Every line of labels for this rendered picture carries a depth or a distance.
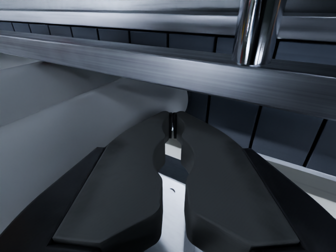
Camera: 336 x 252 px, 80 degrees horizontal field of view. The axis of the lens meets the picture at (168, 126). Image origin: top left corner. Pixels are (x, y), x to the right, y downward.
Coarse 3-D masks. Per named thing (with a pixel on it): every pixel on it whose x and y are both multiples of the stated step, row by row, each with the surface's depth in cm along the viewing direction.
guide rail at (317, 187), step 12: (168, 144) 16; (180, 144) 16; (180, 156) 16; (276, 168) 13; (288, 168) 13; (300, 180) 13; (312, 180) 13; (324, 180) 13; (312, 192) 12; (324, 192) 12; (324, 204) 12
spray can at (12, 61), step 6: (0, 54) 18; (6, 54) 18; (0, 60) 18; (6, 60) 18; (12, 60) 19; (18, 60) 19; (24, 60) 19; (30, 60) 20; (36, 60) 20; (0, 66) 18; (6, 66) 18; (12, 66) 19
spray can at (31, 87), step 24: (0, 72) 11; (24, 72) 12; (48, 72) 12; (72, 72) 13; (96, 72) 15; (0, 96) 10; (24, 96) 11; (48, 96) 12; (72, 96) 13; (0, 120) 10
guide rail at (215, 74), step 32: (0, 32) 13; (64, 64) 10; (96, 64) 9; (128, 64) 8; (160, 64) 7; (192, 64) 7; (224, 64) 6; (288, 64) 6; (320, 64) 6; (224, 96) 7; (256, 96) 6; (288, 96) 6; (320, 96) 5
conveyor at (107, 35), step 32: (32, 32) 24; (64, 32) 21; (96, 32) 19; (128, 32) 17; (160, 32) 16; (192, 96) 17; (224, 128) 17; (256, 128) 15; (288, 128) 14; (320, 128) 14; (288, 160) 15; (320, 160) 14
